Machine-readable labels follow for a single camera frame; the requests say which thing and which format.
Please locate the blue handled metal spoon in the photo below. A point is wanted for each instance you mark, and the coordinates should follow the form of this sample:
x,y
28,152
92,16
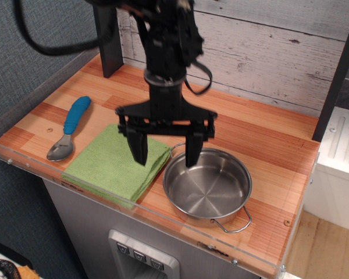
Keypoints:
x,y
64,147

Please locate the white toy sink unit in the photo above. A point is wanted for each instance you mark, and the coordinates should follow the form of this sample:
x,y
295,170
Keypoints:
x,y
327,195

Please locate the dark grey right post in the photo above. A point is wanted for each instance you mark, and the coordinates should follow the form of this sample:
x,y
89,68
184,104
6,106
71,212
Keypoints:
x,y
333,93

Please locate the green folded cloth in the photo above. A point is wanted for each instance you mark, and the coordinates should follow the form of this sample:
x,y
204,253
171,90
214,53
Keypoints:
x,y
106,168

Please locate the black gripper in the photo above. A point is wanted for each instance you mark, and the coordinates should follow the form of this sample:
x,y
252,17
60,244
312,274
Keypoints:
x,y
166,113

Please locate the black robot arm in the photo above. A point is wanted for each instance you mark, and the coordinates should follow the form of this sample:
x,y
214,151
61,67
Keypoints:
x,y
171,43

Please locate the orange object at corner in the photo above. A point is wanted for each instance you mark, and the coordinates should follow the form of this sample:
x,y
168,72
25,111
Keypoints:
x,y
26,272

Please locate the silver dispenser button panel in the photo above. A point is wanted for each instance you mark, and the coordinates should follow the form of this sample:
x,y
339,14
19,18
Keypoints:
x,y
135,259

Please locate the silver metal pot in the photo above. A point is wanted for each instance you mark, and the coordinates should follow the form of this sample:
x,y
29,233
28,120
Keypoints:
x,y
212,192

